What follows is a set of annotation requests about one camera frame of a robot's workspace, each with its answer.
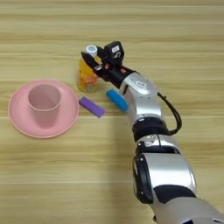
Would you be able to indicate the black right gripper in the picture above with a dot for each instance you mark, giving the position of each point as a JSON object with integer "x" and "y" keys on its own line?
{"x": 115, "y": 74}

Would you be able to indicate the orange juice bottle white cap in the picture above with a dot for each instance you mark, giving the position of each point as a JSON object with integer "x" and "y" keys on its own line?
{"x": 86, "y": 80}

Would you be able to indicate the blue block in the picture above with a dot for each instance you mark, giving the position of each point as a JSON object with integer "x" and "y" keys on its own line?
{"x": 116, "y": 99}

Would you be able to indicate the purple block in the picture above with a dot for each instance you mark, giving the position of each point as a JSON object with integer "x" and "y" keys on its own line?
{"x": 92, "y": 107}

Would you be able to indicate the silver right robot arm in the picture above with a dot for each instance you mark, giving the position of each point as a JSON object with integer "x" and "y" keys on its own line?
{"x": 157, "y": 163}

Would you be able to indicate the pink plate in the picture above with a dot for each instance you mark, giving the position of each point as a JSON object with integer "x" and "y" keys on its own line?
{"x": 70, "y": 116}

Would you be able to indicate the pink cup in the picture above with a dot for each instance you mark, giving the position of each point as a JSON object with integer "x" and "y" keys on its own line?
{"x": 45, "y": 112}

